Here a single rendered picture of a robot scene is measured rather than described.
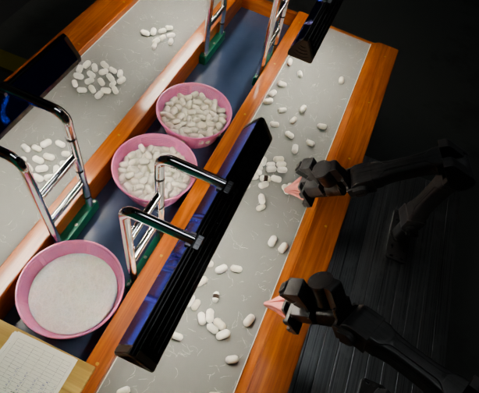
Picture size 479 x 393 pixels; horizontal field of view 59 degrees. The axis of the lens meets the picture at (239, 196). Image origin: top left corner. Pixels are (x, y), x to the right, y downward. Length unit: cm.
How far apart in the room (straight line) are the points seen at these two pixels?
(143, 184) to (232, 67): 73
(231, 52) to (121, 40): 46
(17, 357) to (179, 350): 37
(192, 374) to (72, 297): 37
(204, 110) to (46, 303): 83
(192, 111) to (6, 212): 68
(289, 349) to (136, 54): 120
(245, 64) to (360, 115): 53
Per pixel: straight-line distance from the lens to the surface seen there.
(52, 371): 114
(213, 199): 91
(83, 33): 183
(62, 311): 122
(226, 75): 182
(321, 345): 131
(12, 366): 117
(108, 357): 114
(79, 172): 121
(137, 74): 169
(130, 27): 190
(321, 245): 132
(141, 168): 140
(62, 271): 127
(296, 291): 95
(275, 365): 116
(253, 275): 125
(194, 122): 153
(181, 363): 116
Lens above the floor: 187
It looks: 56 degrees down
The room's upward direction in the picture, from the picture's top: 16 degrees clockwise
